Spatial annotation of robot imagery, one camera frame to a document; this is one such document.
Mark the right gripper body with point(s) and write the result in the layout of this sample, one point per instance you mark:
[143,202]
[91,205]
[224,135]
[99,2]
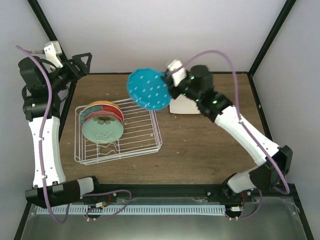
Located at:
[173,93]

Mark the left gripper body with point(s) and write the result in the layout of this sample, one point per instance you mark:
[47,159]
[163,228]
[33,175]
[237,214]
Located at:
[77,74]

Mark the square cream plate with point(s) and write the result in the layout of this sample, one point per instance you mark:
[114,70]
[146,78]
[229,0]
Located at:
[183,106]

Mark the red and teal plate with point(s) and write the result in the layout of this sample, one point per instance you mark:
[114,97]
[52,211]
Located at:
[100,107]

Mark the teal polka dot plate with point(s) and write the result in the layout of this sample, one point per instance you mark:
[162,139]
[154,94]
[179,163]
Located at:
[148,90]

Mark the pink polka dot plate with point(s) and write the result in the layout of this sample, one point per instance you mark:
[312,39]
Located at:
[101,113]

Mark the mint green flower plate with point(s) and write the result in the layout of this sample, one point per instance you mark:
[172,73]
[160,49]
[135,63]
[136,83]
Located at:
[102,129]

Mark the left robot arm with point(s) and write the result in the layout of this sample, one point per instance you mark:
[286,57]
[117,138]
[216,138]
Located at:
[43,82]

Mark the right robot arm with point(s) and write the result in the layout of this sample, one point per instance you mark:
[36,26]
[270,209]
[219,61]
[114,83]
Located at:
[272,162]

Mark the orange polka dot plate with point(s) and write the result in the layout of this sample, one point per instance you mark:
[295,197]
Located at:
[102,102]

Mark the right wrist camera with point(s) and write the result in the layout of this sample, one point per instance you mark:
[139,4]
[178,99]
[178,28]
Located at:
[176,71]

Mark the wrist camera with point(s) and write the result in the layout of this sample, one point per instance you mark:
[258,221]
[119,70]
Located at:
[176,71]
[53,51]

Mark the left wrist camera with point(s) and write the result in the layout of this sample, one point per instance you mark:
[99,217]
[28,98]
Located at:
[53,51]

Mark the left black frame post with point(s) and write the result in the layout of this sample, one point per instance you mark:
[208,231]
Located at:
[42,19]

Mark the black frame post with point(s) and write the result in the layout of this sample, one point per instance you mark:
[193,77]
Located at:
[277,25]
[42,19]

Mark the white wire dish rack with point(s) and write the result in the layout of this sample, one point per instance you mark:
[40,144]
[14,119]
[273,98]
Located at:
[141,136]

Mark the right black frame post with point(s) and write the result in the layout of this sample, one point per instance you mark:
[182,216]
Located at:
[277,25]

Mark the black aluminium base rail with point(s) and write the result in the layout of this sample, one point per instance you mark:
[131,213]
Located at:
[213,192]

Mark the white slotted cable duct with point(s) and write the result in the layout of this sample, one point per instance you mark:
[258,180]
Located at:
[203,210]

